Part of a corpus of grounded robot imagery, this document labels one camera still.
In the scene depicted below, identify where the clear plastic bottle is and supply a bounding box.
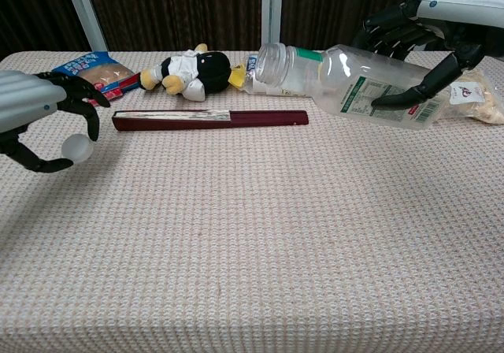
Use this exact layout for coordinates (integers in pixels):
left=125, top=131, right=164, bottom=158
left=251, top=42, right=452, bottom=128

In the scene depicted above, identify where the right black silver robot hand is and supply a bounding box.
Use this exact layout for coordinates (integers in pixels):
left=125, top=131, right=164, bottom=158
left=351, top=0, right=504, bottom=109

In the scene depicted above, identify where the clear bag of chips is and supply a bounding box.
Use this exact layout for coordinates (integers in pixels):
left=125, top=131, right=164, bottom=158
left=436, top=68, right=504, bottom=125

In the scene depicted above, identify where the beige woven tablecloth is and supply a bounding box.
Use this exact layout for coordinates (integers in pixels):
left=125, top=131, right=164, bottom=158
left=0, top=50, right=504, bottom=353

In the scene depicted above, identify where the white bottle cap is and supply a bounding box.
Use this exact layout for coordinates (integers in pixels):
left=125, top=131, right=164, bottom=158
left=61, top=134, right=95, bottom=164

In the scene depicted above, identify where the maroon folding fan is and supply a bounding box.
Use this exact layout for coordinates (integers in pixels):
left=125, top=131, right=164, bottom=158
left=112, top=109, right=310, bottom=132

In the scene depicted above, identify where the grey metal partition post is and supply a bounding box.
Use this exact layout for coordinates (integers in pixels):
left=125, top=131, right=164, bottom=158
left=261, top=0, right=284, bottom=46
left=61, top=0, right=109, bottom=53

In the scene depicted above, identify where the blue snack bag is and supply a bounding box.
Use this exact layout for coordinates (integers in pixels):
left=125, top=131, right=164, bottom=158
left=51, top=51, right=141, bottom=102

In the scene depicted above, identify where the black white plush toy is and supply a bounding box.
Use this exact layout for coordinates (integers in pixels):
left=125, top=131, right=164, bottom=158
left=139, top=43, right=233, bottom=102

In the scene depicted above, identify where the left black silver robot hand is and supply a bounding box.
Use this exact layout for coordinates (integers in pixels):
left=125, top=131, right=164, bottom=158
left=0, top=70, right=112, bottom=174

